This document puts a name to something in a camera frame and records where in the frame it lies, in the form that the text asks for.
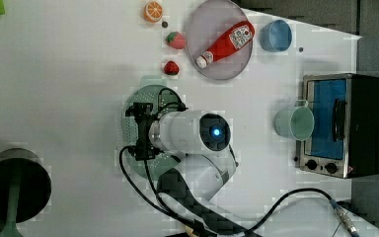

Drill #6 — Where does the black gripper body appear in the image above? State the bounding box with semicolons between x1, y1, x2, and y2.
125;103;160;161

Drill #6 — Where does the green plastic strainer basket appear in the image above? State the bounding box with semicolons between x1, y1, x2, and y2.
121;76;182;181

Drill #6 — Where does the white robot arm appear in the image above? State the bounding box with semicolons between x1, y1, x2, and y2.
125;103;260;237

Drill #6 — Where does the red strawberry toy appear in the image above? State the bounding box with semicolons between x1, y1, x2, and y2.
164;61;180;76

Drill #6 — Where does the pink strawberry toy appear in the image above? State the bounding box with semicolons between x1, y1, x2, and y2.
166;32;186;49

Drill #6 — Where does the orange slice toy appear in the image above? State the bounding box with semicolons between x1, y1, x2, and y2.
143;0;163;23

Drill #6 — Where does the grey round plate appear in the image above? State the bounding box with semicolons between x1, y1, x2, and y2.
187;0;254;80

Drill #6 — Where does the red ketchup bottle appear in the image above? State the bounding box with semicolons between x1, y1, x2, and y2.
195;21;255;69

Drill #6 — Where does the green plastic cup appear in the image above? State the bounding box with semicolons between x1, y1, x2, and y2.
274;100;315;141

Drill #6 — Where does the green spatula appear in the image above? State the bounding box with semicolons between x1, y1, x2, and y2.
0;166;24;237

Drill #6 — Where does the silver black toaster oven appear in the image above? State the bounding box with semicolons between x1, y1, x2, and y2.
298;73;379;179

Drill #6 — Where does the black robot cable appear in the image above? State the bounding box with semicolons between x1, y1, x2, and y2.
117;87;361;237

